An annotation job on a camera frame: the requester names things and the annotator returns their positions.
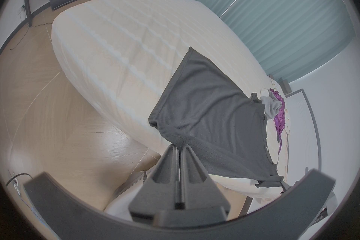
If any black T-shirt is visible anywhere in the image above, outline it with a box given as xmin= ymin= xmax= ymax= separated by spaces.
xmin=148 ymin=47 xmax=290 ymax=189

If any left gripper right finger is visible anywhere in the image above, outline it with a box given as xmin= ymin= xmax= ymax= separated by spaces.
xmin=180 ymin=145 xmax=231 ymax=215

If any purple garment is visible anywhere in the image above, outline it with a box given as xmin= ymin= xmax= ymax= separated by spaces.
xmin=269 ymin=88 xmax=286 ymax=163

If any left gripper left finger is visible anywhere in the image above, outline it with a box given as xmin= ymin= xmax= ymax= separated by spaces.
xmin=129 ymin=145 xmax=179 ymax=217

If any grey garment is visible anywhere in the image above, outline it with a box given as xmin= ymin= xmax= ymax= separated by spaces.
xmin=260 ymin=94 xmax=282 ymax=120

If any bed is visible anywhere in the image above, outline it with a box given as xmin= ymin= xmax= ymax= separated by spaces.
xmin=51 ymin=0 xmax=321 ymax=206

